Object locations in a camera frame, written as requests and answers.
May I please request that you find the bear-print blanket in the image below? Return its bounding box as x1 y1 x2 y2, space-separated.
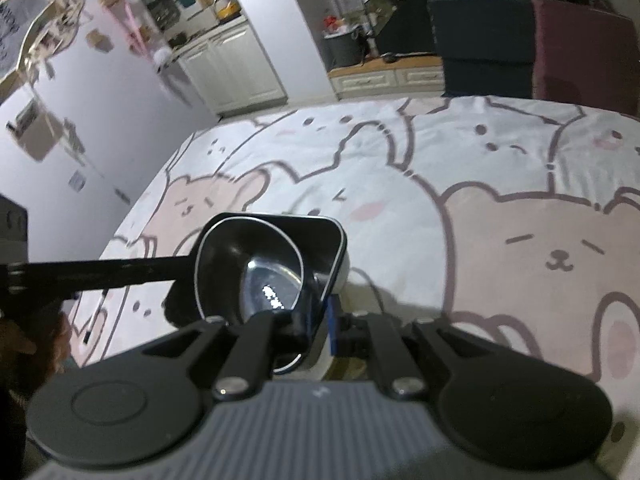
65 95 640 466

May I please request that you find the dark blue chair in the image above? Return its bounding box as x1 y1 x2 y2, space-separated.
427 0 538 99

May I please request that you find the maroon chair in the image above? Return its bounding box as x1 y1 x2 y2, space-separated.
530 0 640 122

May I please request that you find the white kitchen cabinet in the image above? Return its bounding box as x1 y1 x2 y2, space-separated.
177 17 289 114

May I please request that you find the rectangular steel tray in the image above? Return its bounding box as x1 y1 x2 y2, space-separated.
197 212 351 381

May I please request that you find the white wall shelf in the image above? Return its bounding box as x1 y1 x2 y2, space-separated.
0 0 94 87

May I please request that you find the person's left hand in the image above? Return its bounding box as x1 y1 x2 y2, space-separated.
0 310 75 376

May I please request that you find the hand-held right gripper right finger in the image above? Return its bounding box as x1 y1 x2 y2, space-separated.
327 295 497 402

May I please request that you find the pink wall rack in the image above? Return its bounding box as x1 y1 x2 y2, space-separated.
99 0 152 57

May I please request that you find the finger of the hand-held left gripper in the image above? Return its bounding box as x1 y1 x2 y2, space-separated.
0 255 197 311

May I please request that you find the round steel bowl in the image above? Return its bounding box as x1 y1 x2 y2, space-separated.
194 215 313 373

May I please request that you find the grey bucket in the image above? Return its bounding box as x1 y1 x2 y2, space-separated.
322 27 364 69

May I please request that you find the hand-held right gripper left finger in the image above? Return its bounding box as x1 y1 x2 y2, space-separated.
144 306 317 402

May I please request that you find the grey wall box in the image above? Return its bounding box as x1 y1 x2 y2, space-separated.
6 99 57 162

